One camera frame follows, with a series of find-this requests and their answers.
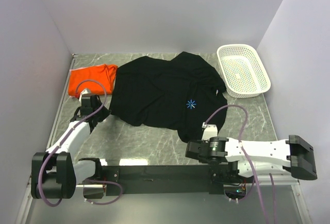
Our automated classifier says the black t-shirt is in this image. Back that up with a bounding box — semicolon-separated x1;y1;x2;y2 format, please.
109;52;227;142

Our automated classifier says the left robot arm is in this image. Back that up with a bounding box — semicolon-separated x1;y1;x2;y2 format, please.
31;94;110;200

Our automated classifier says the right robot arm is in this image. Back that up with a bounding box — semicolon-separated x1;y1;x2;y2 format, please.
186;135;318;180

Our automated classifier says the folded orange t-shirt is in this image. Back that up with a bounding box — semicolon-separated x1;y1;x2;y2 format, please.
68;64;118;97

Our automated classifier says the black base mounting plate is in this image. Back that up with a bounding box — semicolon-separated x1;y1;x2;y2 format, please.
82;164;248;197

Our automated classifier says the white perforated plastic basket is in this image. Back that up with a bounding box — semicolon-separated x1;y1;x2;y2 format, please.
217;44;271;98

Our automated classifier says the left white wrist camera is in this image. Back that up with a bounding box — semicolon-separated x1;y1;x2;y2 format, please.
75;88;91;102

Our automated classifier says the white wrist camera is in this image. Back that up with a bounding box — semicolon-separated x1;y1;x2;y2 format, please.
202;123;218;141
75;88;91;102

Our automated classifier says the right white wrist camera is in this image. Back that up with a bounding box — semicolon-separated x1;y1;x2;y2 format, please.
202;123;218;141

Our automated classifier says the aluminium frame rail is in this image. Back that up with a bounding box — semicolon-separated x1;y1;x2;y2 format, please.
27;164;300;187

